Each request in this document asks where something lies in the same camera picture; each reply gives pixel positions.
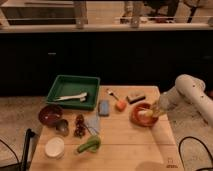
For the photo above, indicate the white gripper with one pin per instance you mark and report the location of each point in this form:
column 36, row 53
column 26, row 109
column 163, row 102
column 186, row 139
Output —
column 167, row 101

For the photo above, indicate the yellow banana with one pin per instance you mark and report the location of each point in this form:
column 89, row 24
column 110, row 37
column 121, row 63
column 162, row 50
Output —
column 142, row 114

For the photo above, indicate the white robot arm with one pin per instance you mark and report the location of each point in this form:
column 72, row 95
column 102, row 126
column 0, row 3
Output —
column 186, row 88

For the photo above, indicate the dark red bowl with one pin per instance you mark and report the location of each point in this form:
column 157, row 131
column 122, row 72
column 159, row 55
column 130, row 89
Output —
column 50, row 114

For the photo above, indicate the black brush block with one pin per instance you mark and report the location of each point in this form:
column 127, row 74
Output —
column 135, row 98

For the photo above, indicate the blue sponge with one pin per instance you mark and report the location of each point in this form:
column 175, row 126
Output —
column 103, row 108

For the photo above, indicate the green cucumber toy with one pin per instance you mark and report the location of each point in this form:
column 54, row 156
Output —
column 92, row 144

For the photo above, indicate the white utensil in tray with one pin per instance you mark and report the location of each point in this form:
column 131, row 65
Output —
column 80, row 96

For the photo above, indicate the dark red grapes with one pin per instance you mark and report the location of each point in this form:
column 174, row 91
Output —
column 79, row 126

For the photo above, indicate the green plastic tray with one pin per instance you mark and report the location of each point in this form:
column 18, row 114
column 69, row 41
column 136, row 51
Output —
column 66, row 85

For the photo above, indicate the grey metal cup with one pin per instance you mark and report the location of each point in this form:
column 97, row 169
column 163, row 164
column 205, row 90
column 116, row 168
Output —
column 62, row 127

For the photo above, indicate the white round cup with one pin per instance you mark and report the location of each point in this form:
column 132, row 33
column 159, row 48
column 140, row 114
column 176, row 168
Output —
column 55, row 148

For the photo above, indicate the black chair frame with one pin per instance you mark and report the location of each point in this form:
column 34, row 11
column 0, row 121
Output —
column 22, row 163

